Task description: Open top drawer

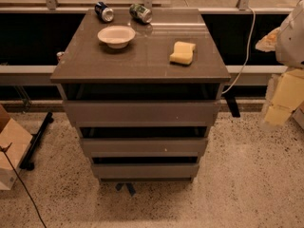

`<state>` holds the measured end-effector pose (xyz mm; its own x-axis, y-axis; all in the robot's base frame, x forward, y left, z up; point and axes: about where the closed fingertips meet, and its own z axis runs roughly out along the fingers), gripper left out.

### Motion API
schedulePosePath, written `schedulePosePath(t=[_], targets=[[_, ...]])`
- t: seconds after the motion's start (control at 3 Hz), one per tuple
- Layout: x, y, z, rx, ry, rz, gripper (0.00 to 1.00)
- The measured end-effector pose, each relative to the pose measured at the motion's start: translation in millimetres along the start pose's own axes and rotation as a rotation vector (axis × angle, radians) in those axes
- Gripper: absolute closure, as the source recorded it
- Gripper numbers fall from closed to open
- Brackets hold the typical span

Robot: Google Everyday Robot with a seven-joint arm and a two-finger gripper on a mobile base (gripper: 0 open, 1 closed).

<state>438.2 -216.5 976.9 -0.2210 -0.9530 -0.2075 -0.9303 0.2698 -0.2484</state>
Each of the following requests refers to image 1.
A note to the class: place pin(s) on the cardboard box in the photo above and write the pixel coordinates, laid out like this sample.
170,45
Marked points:
15,138

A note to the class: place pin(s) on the grey drawer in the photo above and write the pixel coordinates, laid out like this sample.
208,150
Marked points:
143,147
138,114
145,171

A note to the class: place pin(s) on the black bracket under rail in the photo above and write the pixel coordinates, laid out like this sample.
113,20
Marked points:
232,104

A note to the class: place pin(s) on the black stand leg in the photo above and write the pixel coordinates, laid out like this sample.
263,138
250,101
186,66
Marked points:
27,162

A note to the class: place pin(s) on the blue soda can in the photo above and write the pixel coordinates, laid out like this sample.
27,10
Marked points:
104,12

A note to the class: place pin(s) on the grey top drawer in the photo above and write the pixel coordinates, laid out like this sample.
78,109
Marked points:
138,114

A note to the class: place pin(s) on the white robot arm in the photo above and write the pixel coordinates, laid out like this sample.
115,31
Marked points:
290,40

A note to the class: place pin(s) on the yellow sponge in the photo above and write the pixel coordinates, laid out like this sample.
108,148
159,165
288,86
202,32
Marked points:
182,53

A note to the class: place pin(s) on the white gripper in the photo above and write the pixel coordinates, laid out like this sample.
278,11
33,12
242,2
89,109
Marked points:
292,43

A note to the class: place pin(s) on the small can behind cabinet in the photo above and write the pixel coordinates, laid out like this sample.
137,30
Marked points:
60,55

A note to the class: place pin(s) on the grey drawer cabinet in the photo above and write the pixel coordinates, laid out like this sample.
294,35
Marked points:
141,72

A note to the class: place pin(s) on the green soda can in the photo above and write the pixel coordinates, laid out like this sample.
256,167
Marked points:
141,13

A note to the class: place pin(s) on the white bowl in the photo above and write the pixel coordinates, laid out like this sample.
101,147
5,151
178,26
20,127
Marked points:
116,36

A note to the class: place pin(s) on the grey bottom drawer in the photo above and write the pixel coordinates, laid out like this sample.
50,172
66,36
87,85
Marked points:
145,171

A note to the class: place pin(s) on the grey middle drawer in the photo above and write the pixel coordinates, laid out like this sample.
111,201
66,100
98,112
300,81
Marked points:
143,147

